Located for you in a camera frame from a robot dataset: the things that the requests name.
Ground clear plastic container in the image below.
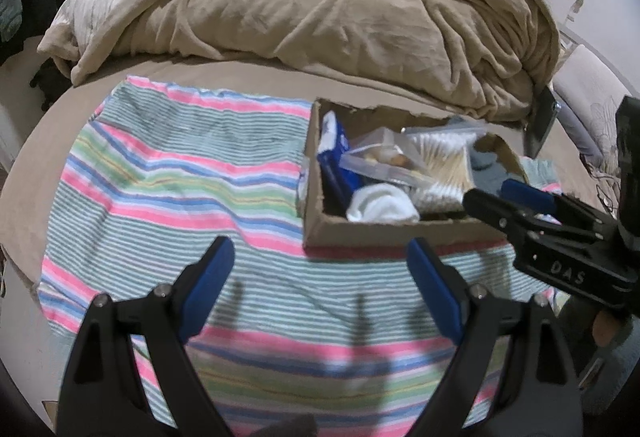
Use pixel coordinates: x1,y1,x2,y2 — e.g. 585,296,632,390
340,127,436,190

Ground white socks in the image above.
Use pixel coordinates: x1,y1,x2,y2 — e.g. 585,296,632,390
346,183,421,224

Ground cotton swabs pack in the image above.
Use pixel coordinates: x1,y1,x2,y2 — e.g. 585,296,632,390
402,127,488,218

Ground person's right hand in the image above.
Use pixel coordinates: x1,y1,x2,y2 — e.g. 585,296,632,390
594,309,623,349

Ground plain grey socks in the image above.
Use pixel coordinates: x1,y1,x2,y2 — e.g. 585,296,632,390
469,142,512,194

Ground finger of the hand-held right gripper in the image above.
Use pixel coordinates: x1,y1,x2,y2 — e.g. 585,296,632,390
462,189,556,270
501,179,608,230

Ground black metal bed bracket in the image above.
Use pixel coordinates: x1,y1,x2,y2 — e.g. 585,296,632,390
522,87,562,158

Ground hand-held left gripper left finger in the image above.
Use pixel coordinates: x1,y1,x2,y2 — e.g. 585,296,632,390
56,236,237,437

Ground black cloth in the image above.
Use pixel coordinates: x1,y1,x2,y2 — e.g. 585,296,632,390
29,61,74,114

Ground striped pastel blanket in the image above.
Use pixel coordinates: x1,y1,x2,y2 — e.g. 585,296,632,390
37,76,571,437

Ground floral embroidered pillow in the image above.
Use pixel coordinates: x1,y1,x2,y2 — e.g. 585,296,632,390
552,44,637,164

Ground brown cardboard box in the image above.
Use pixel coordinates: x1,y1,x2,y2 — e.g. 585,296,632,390
301,98,532,252

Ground beige fleece blanket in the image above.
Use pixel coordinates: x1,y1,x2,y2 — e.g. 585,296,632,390
37,0,561,124

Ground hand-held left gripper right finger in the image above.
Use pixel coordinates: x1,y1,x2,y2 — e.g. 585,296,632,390
406,238,585,437

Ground blue and white carton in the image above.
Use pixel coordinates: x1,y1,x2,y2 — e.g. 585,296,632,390
317,111,367,214

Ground black charging cable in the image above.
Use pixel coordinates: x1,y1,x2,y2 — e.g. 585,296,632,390
594,169,624,214

